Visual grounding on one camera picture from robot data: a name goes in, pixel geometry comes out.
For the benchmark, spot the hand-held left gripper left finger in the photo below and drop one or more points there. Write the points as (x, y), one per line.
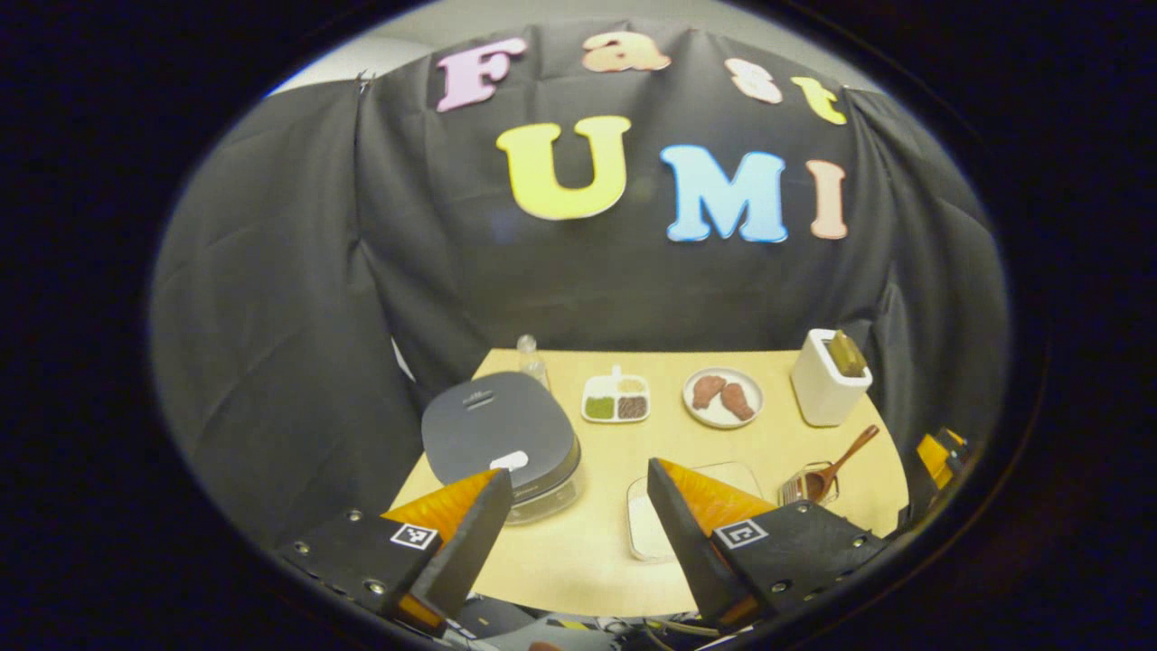
(475, 542)

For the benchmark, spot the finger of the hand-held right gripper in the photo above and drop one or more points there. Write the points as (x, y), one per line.
(933, 457)

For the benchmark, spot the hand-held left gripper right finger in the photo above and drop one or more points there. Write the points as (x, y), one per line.
(682, 533)

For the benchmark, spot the clear rice tray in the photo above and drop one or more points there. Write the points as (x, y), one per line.
(644, 524)

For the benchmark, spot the brown wooden spoon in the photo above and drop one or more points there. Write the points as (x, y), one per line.
(850, 452)

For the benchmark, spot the grey and cream rice cooker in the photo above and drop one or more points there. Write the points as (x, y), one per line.
(497, 429)

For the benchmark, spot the white oval plate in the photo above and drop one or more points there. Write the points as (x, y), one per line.
(714, 418)

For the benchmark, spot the white toaster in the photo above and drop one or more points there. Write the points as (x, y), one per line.
(818, 393)

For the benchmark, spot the brown toast slice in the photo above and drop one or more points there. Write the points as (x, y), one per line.
(848, 354)

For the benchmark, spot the brown chicken piece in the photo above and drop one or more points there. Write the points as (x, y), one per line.
(738, 402)
(708, 391)

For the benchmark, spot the white divided bean dish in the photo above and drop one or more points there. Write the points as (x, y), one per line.
(615, 405)

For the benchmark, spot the clear glass bottle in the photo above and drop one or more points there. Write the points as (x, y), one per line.
(533, 366)

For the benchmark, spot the black backdrop cloth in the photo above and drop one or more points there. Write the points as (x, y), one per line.
(289, 316)

